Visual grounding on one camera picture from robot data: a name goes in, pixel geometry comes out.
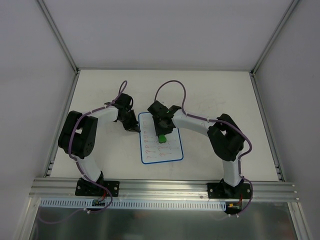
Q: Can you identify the green black eraser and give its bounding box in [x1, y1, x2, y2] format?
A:
[158, 134, 167, 144]

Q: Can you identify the blue framed whiteboard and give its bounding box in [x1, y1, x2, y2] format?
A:
[138, 112, 184, 165]

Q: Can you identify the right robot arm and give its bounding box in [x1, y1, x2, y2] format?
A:
[147, 100, 245, 198]

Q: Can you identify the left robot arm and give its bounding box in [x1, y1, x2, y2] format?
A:
[58, 93, 141, 196]

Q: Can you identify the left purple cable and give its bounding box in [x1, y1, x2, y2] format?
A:
[39, 80, 128, 225]

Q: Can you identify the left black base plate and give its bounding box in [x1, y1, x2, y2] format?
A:
[75, 178, 120, 197]

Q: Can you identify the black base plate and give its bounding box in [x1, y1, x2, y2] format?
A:
[206, 181, 252, 200]
[75, 178, 120, 197]

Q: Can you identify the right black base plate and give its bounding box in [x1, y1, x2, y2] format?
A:
[206, 181, 252, 200]

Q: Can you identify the white slotted cable duct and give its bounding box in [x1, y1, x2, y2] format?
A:
[39, 198, 227, 212]

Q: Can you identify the left aluminium frame post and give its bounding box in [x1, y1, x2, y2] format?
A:
[35, 0, 79, 74]

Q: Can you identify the aluminium frame post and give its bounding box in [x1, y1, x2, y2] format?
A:
[250, 0, 301, 76]
[35, 0, 79, 74]

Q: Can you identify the aluminium mounting rail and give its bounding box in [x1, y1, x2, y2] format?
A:
[28, 177, 300, 202]

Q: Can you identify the right aluminium frame post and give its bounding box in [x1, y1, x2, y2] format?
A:
[250, 0, 301, 76]

